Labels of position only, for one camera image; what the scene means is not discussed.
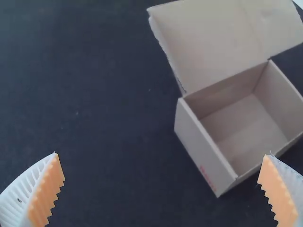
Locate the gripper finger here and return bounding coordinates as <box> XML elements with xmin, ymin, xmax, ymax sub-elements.
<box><xmin>257</xmin><ymin>150</ymin><xmax>303</xmax><ymax>227</ymax></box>
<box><xmin>0</xmin><ymin>152</ymin><xmax>66</xmax><ymax>227</ymax></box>

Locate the cardboard box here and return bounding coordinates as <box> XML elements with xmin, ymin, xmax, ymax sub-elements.
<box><xmin>146</xmin><ymin>0</ymin><xmax>303</xmax><ymax>199</ymax></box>

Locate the black mat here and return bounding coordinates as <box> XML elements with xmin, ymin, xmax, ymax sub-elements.
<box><xmin>0</xmin><ymin>0</ymin><xmax>303</xmax><ymax>227</ymax></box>

